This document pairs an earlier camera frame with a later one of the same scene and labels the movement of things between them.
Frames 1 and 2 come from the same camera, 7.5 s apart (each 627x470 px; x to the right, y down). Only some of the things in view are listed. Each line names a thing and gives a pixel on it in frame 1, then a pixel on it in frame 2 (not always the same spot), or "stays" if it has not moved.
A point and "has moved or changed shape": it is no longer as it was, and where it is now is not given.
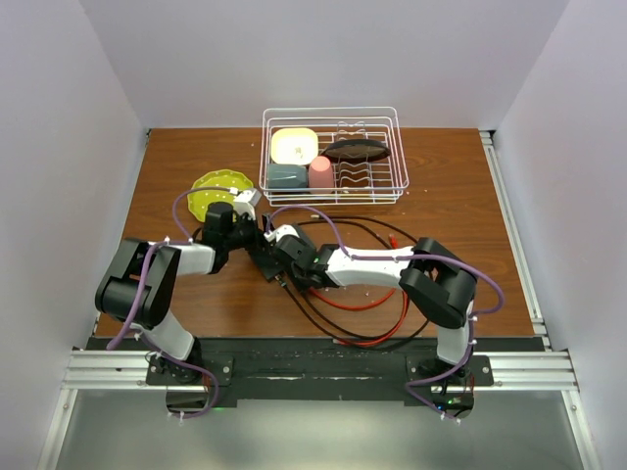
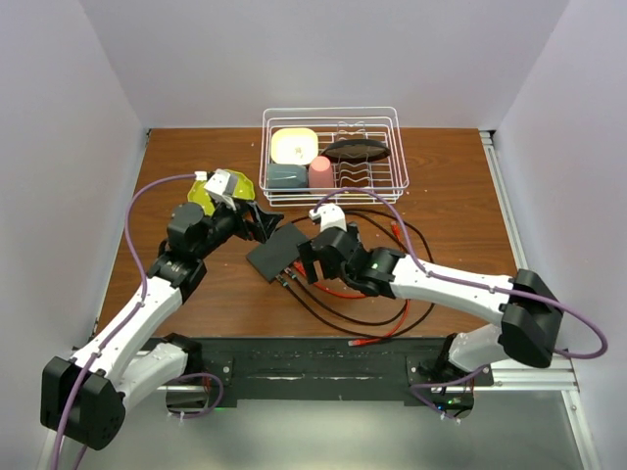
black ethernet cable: x=340 y=335 has moved or changed shape
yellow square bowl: x=294 y=146 stays
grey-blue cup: x=287 y=176 stays
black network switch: x=269 y=258 stays
